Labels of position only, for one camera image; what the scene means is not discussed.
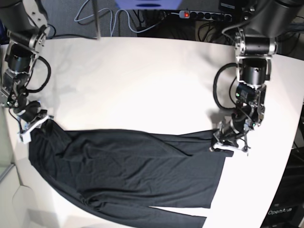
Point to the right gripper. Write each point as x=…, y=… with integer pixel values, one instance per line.
x=42, y=120

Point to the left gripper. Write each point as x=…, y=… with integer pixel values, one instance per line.
x=227, y=137

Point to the dark long-sleeve T-shirt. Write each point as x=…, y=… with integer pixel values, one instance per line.
x=131, y=177

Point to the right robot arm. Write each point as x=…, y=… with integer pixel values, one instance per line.
x=27, y=31

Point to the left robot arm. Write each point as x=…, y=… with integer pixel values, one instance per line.
x=255, y=39

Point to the glass side panel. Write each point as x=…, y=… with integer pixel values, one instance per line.
x=6, y=151

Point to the black OpenArm control box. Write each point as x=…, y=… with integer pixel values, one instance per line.
x=287, y=207

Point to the blue plastic bin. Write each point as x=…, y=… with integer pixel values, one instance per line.
x=148, y=4

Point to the grey power strip red switch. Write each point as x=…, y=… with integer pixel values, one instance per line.
x=205, y=15

